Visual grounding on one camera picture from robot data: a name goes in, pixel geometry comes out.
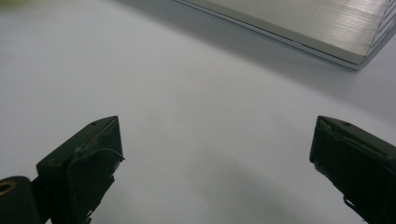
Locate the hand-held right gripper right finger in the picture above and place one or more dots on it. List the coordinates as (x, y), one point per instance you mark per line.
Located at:
(358, 165)

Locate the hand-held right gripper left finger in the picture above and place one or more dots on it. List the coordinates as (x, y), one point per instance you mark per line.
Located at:
(84, 168)

